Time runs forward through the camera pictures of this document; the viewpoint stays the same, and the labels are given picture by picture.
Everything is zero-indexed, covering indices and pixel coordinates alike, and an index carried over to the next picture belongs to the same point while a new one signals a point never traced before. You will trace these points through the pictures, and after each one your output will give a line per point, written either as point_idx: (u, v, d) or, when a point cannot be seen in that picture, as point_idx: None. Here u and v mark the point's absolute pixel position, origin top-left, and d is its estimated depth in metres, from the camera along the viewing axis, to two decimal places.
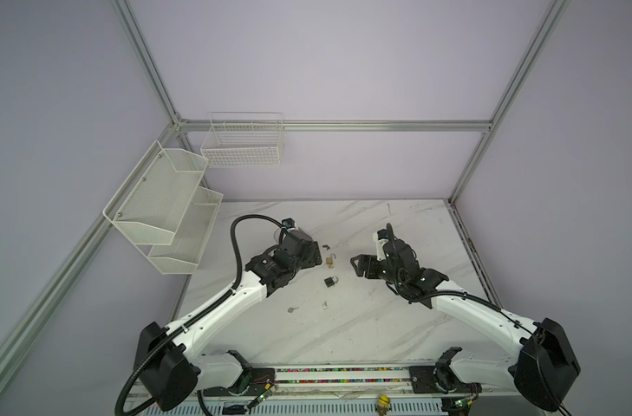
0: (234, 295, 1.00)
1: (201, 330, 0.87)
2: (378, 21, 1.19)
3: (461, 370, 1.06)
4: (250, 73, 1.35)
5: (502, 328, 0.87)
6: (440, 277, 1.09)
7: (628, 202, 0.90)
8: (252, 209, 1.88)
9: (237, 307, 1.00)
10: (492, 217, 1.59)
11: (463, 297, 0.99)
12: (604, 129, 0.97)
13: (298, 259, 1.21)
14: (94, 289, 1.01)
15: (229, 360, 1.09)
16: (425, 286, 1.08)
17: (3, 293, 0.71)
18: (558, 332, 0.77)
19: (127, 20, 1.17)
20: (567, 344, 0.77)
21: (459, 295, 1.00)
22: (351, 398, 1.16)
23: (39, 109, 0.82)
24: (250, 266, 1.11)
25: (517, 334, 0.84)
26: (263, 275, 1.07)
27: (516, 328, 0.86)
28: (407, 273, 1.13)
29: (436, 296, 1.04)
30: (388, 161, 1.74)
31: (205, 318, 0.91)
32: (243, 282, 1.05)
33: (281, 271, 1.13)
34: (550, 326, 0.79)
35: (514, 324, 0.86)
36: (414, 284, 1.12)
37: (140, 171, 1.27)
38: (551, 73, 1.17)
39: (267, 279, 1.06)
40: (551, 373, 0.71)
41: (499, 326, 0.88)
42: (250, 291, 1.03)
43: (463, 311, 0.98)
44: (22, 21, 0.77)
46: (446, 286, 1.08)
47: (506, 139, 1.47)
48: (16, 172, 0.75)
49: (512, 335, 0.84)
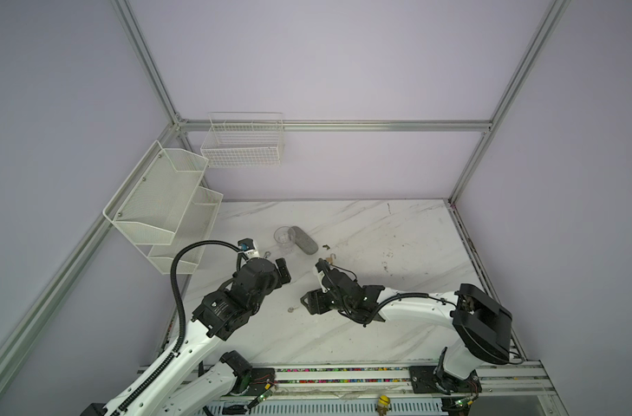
0: (177, 358, 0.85)
1: (141, 407, 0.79)
2: (378, 20, 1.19)
3: (453, 367, 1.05)
4: (250, 73, 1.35)
5: (435, 312, 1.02)
6: (378, 288, 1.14)
7: (628, 202, 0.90)
8: (252, 210, 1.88)
9: (184, 369, 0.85)
10: (492, 217, 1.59)
11: (399, 299, 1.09)
12: (604, 129, 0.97)
13: (259, 294, 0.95)
14: (93, 289, 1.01)
15: (215, 380, 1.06)
16: (370, 304, 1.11)
17: (3, 293, 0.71)
18: (476, 293, 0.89)
19: (127, 20, 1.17)
20: (488, 299, 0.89)
21: (395, 299, 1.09)
22: (351, 398, 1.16)
23: (39, 109, 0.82)
24: (198, 314, 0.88)
25: (445, 309, 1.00)
26: (215, 323, 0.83)
27: (445, 306, 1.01)
28: (353, 300, 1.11)
29: (381, 309, 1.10)
30: (389, 162, 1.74)
31: (144, 393, 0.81)
32: (188, 336, 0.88)
33: (236, 314, 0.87)
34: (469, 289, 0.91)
35: (442, 303, 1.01)
36: (361, 308, 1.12)
37: (141, 170, 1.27)
38: (550, 73, 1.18)
39: (216, 329, 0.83)
40: (479, 328, 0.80)
41: (433, 309, 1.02)
42: (198, 348, 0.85)
43: (403, 310, 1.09)
44: (22, 20, 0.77)
46: (387, 295, 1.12)
47: (506, 139, 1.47)
48: (15, 171, 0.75)
49: (444, 313, 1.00)
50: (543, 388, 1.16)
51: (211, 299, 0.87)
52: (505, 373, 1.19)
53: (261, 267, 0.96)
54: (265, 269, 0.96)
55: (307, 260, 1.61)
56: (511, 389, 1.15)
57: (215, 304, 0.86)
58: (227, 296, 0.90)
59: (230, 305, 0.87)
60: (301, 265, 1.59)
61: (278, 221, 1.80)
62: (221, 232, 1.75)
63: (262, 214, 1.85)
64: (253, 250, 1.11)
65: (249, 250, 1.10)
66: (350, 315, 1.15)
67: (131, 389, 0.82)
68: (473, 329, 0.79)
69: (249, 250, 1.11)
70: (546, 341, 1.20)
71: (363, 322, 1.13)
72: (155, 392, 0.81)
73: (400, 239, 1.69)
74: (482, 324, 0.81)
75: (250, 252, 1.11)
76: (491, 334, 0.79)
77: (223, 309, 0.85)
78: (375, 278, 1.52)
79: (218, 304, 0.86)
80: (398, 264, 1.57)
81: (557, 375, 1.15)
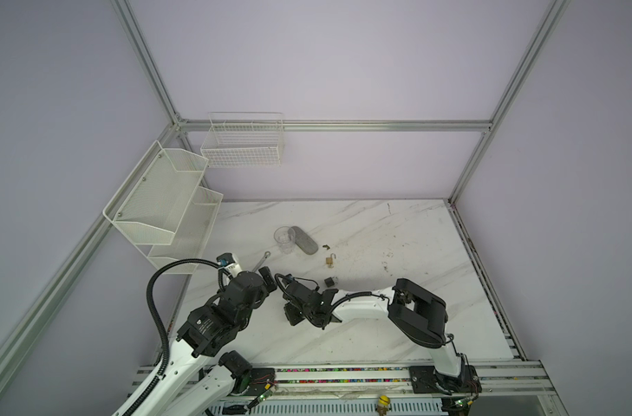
0: (163, 380, 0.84)
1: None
2: (379, 20, 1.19)
3: (442, 366, 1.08)
4: (249, 74, 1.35)
5: (377, 308, 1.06)
6: (331, 291, 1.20)
7: (628, 201, 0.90)
8: (252, 210, 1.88)
9: (172, 389, 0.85)
10: (493, 217, 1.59)
11: (347, 301, 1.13)
12: (603, 128, 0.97)
13: (248, 308, 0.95)
14: (94, 289, 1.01)
15: (212, 386, 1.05)
16: (325, 307, 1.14)
17: (3, 293, 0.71)
18: (408, 287, 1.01)
19: (127, 20, 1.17)
20: (420, 291, 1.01)
21: (344, 300, 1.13)
22: (351, 398, 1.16)
23: (39, 107, 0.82)
24: (183, 333, 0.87)
25: (385, 305, 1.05)
26: (203, 340, 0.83)
27: (383, 301, 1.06)
28: (309, 306, 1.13)
29: (335, 310, 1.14)
30: (389, 161, 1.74)
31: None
32: (173, 358, 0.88)
33: (222, 329, 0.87)
34: (404, 285, 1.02)
35: (382, 299, 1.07)
36: (319, 312, 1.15)
37: (141, 171, 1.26)
38: (550, 72, 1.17)
39: (202, 347, 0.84)
40: (410, 317, 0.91)
41: (374, 306, 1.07)
42: (183, 370, 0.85)
43: (351, 309, 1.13)
44: (22, 21, 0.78)
46: (339, 297, 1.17)
47: (505, 139, 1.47)
48: (15, 172, 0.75)
49: (383, 308, 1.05)
50: (543, 388, 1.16)
51: (196, 316, 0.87)
52: (505, 373, 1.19)
53: (250, 282, 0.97)
54: (254, 283, 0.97)
55: (307, 260, 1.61)
56: (511, 389, 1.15)
57: (200, 321, 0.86)
58: (214, 312, 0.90)
59: (216, 321, 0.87)
60: (301, 265, 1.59)
61: (278, 221, 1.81)
62: (221, 232, 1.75)
63: (262, 214, 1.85)
64: (234, 265, 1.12)
65: (229, 265, 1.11)
66: (310, 321, 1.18)
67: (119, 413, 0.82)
68: (406, 318, 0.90)
69: (230, 265, 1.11)
70: (546, 340, 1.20)
71: (322, 325, 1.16)
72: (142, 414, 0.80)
73: (400, 239, 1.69)
74: (413, 314, 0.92)
75: (231, 266, 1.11)
76: (420, 320, 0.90)
77: (208, 327, 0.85)
78: (375, 278, 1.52)
79: (204, 321, 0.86)
80: (398, 264, 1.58)
81: (557, 375, 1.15)
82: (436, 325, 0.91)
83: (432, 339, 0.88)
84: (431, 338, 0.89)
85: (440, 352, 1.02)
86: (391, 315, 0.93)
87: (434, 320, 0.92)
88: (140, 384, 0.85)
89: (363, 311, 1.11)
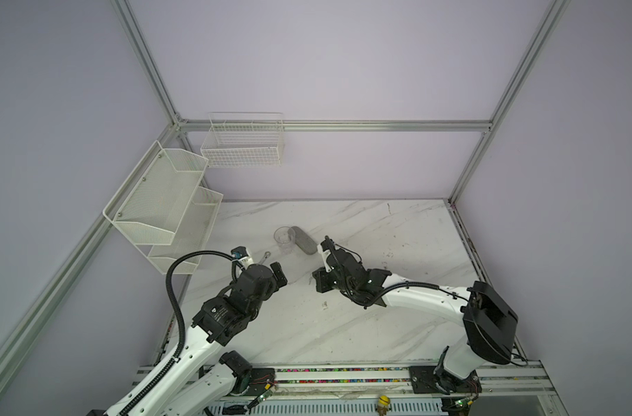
0: (178, 363, 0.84)
1: (143, 412, 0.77)
2: (378, 20, 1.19)
3: (452, 366, 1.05)
4: (249, 74, 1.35)
5: (445, 304, 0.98)
6: (384, 273, 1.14)
7: (627, 202, 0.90)
8: (251, 210, 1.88)
9: (185, 373, 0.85)
10: (493, 217, 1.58)
11: (406, 287, 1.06)
12: (602, 129, 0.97)
13: (258, 299, 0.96)
14: (94, 290, 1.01)
15: (214, 382, 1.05)
16: (374, 288, 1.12)
17: (3, 294, 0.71)
18: (489, 293, 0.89)
19: (128, 20, 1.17)
20: (500, 300, 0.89)
21: (402, 286, 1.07)
22: (351, 398, 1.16)
23: (39, 107, 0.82)
24: (198, 320, 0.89)
25: (455, 303, 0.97)
26: (215, 328, 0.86)
27: (455, 300, 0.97)
28: (355, 280, 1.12)
29: (387, 294, 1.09)
30: (388, 161, 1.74)
31: (144, 400, 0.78)
32: (188, 342, 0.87)
33: (235, 319, 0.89)
34: (482, 289, 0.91)
35: (452, 297, 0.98)
36: (364, 290, 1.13)
37: (141, 171, 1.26)
38: (550, 73, 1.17)
39: (218, 334, 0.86)
40: (491, 329, 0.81)
41: (440, 302, 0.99)
42: (198, 354, 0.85)
43: (409, 298, 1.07)
44: (23, 22, 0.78)
46: (394, 281, 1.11)
47: (506, 139, 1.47)
48: (16, 172, 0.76)
49: (453, 307, 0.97)
50: (543, 388, 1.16)
51: (211, 306, 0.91)
52: (505, 373, 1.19)
53: (259, 273, 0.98)
54: (263, 275, 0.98)
55: (307, 260, 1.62)
56: (511, 389, 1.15)
57: (215, 309, 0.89)
58: (226, 302, 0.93)
59: (230, 311, 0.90)
60: (301, 265, 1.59)
61: (279, 221, 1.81)
62: (221, 232, 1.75)
63: (262, 214, 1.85)
64: (247, 258, 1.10)
65: (242, 258, 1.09)
66: (351, 297, 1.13)
67: (131, 396, 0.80)
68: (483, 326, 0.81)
69: (243, 258, 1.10)
70: (545, 341, 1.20)
71: (364, 305, 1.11)
72: (154, 399, 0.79)
73: (400, 239, 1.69)
74: (491, 324, 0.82)
75: (244, 260, 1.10)
76: (497, 334, 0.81)
77: (222, 315, 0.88)
78: None
79: (218, 310, 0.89)
80: (399, 265, 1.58)
81: (557, 375, 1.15)
82: (510, 341, 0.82)
83: (500, 356, 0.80)
84: (500, 355, 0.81)
85: (464, 350, 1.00)
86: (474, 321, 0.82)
87: (508, 335, 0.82)
88: (153, 367, 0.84)
89: (424, 303, 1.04)
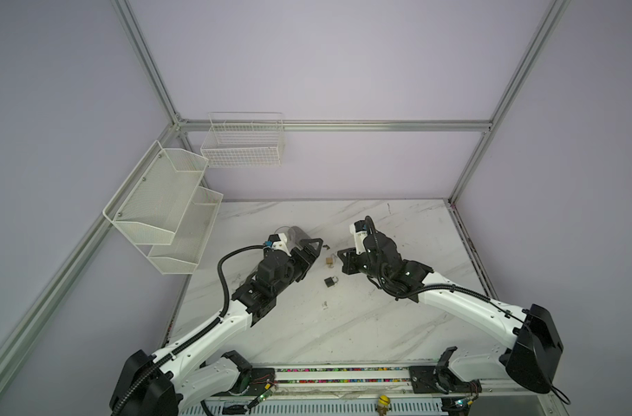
0: (220, 324, 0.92)
1: (190, 358, 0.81)
2: (378, 21, 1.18)
3: (459, 370, 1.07)
4: (250, 74, 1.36)
5: (495, 320, 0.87)
6: (424, 268, 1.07)
7: (627, 202, 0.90)
8: (251, 210, 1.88)
9: (224, 338, 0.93)
10: (492, 217, 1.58)
11: (451, 289, 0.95)
12: (602, 128, 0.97)
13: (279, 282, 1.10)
14: (94, 289, 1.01)
15: (221, 370, 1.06)
16: (410, 280, 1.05)
17: (3, 293, 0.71)
18: (546, 318, 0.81)
19: (128, 21, 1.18)
20: (555, 328, 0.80)
21: (446, 289, 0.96)
22: (351, 398, 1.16)
23: (36, 107, 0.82)
24: (235, 295, 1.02)
25: (506, 322, 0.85)
26: (250, 304, 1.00)
27: (508, 319, 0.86)
28: (391, 268, 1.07)
29: (426, 292, 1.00)
30: (388, 161, 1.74)
31: (190, 347, 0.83)
32: (231, 310, 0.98)
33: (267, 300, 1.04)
34: (538, 312, 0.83)
35: (505, 315, 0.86)
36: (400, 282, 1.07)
37: (141, 171, 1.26)
38: (550, 73, 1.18)
39: (254, 308, 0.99)
40: (544, 361, 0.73)
41: (491, 317, 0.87)
42: (239, 319, 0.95)
43: (451, 302, 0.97)
44: (22, 20, 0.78)
46: (435, 277, 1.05)
47: (506, 139, 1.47)
48: (16, 171, 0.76)
49: (505, 327, 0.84)
50: None
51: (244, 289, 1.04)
52: None
53: (276, 261, 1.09)
54: (281, 262, 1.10)
55: None
56: (511, 389, 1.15)
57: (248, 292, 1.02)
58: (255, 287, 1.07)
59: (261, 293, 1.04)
60: None
61: (278, 221, 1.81)
62: (222, 232, 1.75)
63: (262, 214, 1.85)
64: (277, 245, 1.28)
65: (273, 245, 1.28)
66: (384, 286, 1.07)
67: (178, 343, 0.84)
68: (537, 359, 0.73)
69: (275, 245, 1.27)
70: None
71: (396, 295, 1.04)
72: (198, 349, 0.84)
73: (400, 239, 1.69)
74: (545, 355, 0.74)
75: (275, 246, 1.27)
76: (549, 367, 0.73)
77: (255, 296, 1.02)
78: None
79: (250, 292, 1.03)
80: None
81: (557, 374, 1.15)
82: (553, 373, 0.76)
83: (544, 385, 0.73)
84: (543, 383, 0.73)
85: (478, 359, 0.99)
86: (533, 353, 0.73)
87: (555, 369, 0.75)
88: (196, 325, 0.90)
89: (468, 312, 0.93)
